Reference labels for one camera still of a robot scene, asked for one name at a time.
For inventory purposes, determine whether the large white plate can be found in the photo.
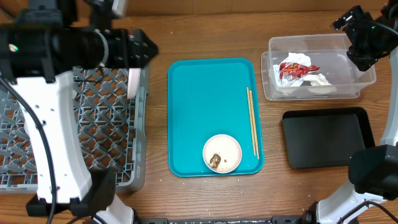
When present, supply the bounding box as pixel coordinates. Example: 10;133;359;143
127;68;141;99

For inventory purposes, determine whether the white napkin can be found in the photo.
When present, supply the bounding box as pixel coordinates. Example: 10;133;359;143
303;73;331;86
273;52;312;87

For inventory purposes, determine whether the red snack wrapper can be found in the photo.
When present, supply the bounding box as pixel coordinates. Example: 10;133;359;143
279;62;320;81

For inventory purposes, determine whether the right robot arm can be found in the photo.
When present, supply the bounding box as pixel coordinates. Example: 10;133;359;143
294;0;397;224

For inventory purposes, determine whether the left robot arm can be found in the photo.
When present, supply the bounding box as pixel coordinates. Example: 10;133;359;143
1;1;159;223

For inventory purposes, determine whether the clear plastic waste bin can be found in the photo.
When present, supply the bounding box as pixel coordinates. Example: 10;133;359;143
261;34;376;101

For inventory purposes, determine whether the grey dishwasher rack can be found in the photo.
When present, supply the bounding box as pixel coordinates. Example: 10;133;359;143
1;68;150;194

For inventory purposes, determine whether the teal serving tray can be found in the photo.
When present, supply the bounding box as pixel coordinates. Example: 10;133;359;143
167;58;265;177

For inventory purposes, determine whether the black rectangular tray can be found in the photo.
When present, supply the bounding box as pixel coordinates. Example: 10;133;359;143
282;107;375;169

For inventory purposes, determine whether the small pink plate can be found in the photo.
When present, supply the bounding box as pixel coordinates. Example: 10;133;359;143
203;134;243;174

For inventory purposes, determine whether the brown food scrap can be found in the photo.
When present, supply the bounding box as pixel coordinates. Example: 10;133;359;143
210;154;221;169

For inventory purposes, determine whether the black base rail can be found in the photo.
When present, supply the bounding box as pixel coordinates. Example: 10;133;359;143
139;215;301;224

